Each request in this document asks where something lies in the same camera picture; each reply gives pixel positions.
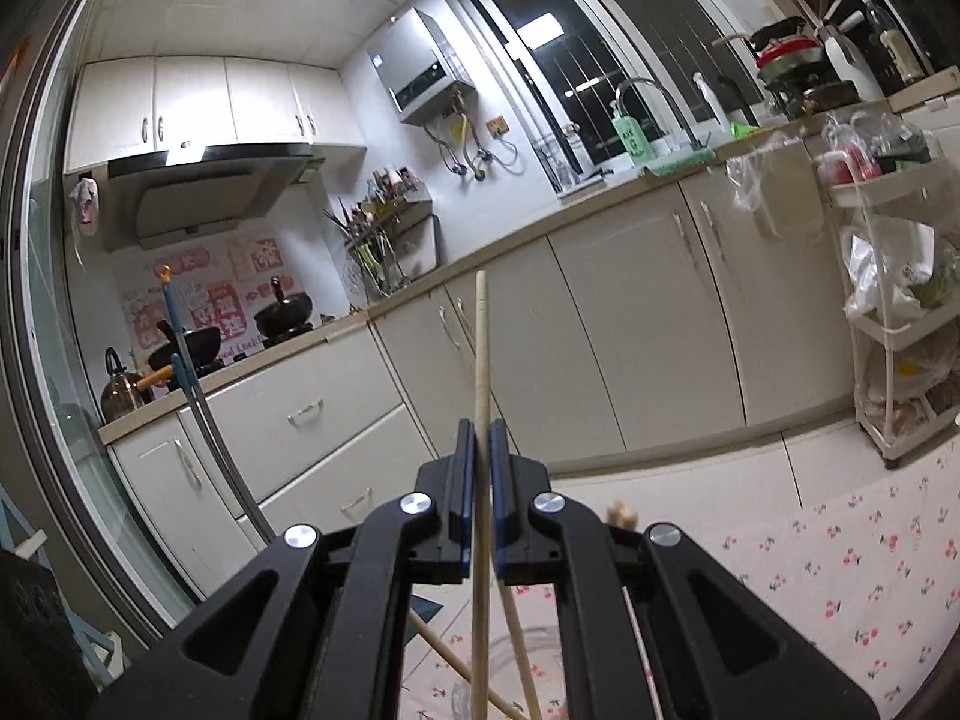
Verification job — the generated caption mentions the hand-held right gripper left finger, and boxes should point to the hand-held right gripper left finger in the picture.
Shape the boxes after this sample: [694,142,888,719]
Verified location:
[88,422,475,720]

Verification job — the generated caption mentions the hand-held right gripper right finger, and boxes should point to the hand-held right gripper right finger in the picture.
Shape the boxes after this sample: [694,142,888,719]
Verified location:
[487,420,880,720]

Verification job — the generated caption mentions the clear glass jar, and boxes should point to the clear glass jar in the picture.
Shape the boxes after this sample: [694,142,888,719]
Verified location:
[442,619,575,720]

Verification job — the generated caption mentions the cream base cabinets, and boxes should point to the cream base cabinets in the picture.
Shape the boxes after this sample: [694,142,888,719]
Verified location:
[97,67,960,601]

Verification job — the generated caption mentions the cutting board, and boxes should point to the cutting board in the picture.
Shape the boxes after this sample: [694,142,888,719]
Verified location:
[394,214,443,277]

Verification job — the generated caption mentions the black cooking pot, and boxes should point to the black cooking pot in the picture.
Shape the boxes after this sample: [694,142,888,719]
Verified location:
[253,276,316,338]

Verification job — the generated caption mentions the black wok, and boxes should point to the black wok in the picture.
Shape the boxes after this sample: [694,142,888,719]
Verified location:
[146,319,226,372]

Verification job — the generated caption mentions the cherry print tablecloth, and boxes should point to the cherry print tablecloth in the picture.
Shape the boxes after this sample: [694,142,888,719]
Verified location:
[397,457,960,720]

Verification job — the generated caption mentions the dark metal kettle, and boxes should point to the dark metal kettle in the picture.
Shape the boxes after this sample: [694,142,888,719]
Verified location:
[100,347,147,423]

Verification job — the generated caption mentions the green dish soap bottle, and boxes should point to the green dish soap bottle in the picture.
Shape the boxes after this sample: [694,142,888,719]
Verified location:
[611,99,647,166]

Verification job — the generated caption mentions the green dishcloth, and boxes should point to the green dishcloth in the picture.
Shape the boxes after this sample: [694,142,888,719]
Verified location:
[641,146,717,175]

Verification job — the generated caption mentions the range hood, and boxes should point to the range hood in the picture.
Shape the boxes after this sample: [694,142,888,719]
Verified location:
[105,142,327,252]

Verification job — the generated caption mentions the clear hanging plastic bag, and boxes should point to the clear hanging plastic bag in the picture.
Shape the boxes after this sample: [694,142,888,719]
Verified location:
[726,131,807,215]

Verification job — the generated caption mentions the silver water heater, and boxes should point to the silver water heater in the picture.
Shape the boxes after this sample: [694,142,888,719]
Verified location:
[366,7,477,125]

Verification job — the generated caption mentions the light blue folding stool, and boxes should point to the light blue folding stool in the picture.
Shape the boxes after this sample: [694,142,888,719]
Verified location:
[0,484,125,691]

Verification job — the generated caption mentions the chrome sink faucet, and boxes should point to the chrome sink faucet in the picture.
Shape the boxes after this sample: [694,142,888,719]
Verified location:
[615,77,702,151]

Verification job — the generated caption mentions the white rolling cart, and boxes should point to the white rolling cart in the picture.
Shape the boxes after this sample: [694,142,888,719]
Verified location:
[825,131,960,470]

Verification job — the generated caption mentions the white spray bottle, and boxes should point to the white spray bottle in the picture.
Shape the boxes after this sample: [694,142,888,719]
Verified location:
[691,71,730,132]

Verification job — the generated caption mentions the white plastic bag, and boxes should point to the white plastic bag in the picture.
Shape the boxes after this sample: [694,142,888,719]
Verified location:
[840,225,960,320]

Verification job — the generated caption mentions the glass sliding door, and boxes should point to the glass sliding door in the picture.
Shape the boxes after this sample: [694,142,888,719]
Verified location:
[0,0,188,638]

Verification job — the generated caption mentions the barred kitchen window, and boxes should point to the barred kitchen window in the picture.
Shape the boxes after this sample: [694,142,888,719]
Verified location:
[457,0,788,188]

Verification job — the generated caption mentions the black patterned box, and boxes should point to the black patterned box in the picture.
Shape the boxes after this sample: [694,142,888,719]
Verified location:
[0,547,80,720]

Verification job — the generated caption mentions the hanging white pink cloth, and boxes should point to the hanging white pink cloth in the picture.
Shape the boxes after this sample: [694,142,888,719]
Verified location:
[69,176,102,230]

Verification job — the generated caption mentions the red and white container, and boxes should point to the red and white container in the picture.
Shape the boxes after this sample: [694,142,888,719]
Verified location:
[817,142,878,187]

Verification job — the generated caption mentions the black frying pan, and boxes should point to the black frying pan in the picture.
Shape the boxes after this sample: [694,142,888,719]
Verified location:
[765,79,856,117]

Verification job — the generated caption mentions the red pot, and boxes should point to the red pot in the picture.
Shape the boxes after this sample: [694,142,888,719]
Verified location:
[754,19,822,72]

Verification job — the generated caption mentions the clear plastic packaging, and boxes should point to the clear plastic packaging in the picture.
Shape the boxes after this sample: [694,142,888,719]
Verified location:
[821,111,935,166]

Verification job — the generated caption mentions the white jug appliance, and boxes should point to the white jug appliance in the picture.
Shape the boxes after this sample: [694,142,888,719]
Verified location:
[821,11,886,102]

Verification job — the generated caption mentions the wall spice rack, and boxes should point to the wall spice rack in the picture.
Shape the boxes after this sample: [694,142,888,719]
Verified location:
[324,165,442,301]

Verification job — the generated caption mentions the pink wall stickers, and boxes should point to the pink wall stickers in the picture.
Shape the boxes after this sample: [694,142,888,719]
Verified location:
[120,236,290,365]

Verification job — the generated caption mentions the water heater hoses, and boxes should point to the water heater hoses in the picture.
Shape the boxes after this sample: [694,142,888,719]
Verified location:
[424,109,522,182]

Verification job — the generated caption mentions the white wall cabinets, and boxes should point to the white wall cabinets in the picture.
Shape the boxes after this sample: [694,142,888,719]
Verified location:
[66,56,368,173]

